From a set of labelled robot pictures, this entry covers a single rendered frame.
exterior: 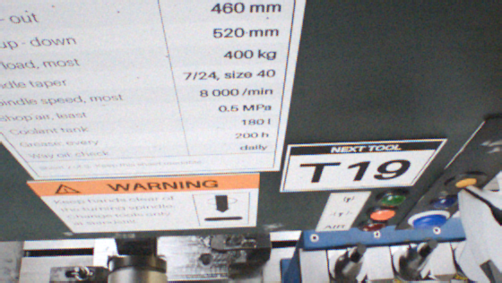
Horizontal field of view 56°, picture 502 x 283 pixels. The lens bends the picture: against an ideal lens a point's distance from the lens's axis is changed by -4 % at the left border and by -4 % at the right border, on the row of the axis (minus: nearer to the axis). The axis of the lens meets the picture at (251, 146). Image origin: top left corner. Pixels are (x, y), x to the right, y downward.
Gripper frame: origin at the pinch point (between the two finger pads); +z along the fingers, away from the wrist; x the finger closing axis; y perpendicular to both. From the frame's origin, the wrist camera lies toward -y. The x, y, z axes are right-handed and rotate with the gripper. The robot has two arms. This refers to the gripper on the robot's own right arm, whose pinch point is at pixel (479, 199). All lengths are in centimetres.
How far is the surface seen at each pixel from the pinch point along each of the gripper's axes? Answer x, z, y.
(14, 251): -57, 67, 106
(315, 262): 0.2, 9.4, 48.6
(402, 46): -7.8, 6.5, -15.1
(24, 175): -26.2, 17.1, -3.4
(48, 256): -44, 48, 80
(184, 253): -16, 29, 71
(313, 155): -10.2, 7.7, -5.0
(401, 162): -5.0, 4.7, -3.5
